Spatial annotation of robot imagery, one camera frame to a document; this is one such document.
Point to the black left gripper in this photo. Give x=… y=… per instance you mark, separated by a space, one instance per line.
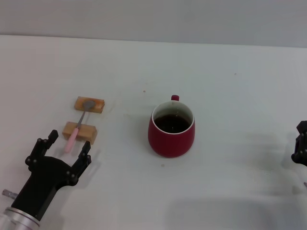
x=45 y=175

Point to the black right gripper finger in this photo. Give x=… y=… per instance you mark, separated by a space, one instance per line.
x=301 y=148

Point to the red ceramic cup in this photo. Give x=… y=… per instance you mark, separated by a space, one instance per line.
x=171 y=143

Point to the notched plain wooden block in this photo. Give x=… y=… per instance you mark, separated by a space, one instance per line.
x=87 y=134

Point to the stained wooden block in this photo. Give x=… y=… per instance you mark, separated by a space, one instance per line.
x=98 y=105

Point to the dark coffee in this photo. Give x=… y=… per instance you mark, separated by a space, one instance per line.
x=171 y=123

